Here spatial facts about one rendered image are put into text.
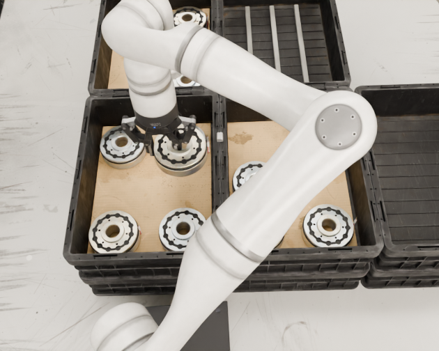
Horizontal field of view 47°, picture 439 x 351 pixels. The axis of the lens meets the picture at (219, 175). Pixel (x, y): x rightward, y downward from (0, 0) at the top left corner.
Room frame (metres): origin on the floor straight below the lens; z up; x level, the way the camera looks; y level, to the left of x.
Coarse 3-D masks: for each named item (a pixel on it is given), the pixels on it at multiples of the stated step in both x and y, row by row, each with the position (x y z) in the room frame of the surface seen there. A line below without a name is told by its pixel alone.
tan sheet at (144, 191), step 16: (208, 128) 0.72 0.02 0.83; (144, 160) 0.64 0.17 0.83; (208, 160) 0.63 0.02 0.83; (112, 176) 0.60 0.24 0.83; (128, 176) 0.60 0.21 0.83; (144, 176) 0.59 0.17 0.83; (160, 176) 0.59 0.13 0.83; (192, 176) 0.58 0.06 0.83; (208, 176) 0.58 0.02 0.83; (96, 192) 0.56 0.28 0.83; (112, 192) 0.56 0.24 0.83; (128, 192) 0.55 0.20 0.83; (144, 192) 0.55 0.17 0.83; (160, 192) 0.55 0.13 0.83; (176, 192) 0.55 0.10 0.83; (192, 192) 0.54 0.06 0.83; (208, 192) 0.54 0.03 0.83; (96, 208) 0.52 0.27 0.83; (112, 208) 0.52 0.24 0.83; (128, 208) 0.51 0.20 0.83; (144, 208) 0.51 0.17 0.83; (160, 208) 0.51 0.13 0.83; (176, 208) 0.51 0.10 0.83; (192, 208) 0.50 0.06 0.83; (208, 208) 0.50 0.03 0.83; (144, 224) 0.47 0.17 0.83; (144, 240) 0.44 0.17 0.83
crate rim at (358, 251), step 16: (224, 112) 0.68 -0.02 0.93; (224, 128) 0.65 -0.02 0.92; (224, 144) 0.60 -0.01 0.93; (224, 160) 0.57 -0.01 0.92; (224, 176) 0.52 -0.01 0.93; (368, 176) 0.50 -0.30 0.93; (224, 192) 0.48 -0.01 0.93; (368, 192) 0.46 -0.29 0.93; (272, 256) 0.35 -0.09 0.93; (288, 256) 0.34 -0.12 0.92; (304, 256) 0.34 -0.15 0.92; (320, 256) 0.34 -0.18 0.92; (336, 256) 0.34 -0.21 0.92; (352, 256) 0.34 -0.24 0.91; (368, 256) 0.34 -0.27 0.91
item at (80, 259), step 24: (96, 96) 0.75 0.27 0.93; (120, 96) 0.75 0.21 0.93; (192, 96) 0.73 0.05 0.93; (216, 96) 0.73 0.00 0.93; (216, 120) 0.66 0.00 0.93; (216, 144) 0.60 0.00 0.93; (216, 168) 0.55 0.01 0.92; (72, 192) 0.50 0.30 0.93; (216, 192) 0.48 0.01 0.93; (72, 216) 0.46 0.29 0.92; (72, 240) 0.40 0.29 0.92; (72, 264) 0.36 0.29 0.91; (96, 264) 0.36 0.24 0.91; (120, 264) 0.36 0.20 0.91
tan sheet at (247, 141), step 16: (240, 128) 0.71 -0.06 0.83; (256, 128) 0.71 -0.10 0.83; (272, 128) 0.70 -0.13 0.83; (240, 144) 0.66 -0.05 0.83; (256, 144) 0.66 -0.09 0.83; (272, 144) 0.66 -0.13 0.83; (240, 160) 0.62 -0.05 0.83; (256, 160) 0.62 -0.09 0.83; (320, 192) 0.52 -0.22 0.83; (336, 192) 0.52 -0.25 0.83; (304, 208) 0.49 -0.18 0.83; (288, 240) 0.42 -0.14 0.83; (352, 240) 0.41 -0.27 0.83
